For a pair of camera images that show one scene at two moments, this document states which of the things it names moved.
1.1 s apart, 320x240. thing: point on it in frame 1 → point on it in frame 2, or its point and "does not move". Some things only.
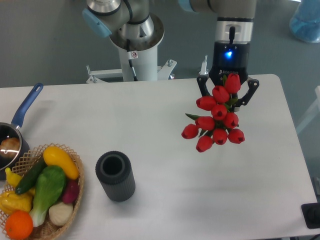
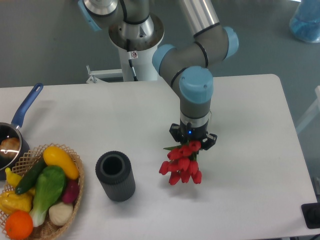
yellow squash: [53, 156] does not move
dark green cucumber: [31, 176] does not move
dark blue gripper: [229, 57] → [193, 133]
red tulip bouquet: [223, 124] → [182, 164]
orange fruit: [19, 225] does not move
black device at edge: [311, 212] does not move
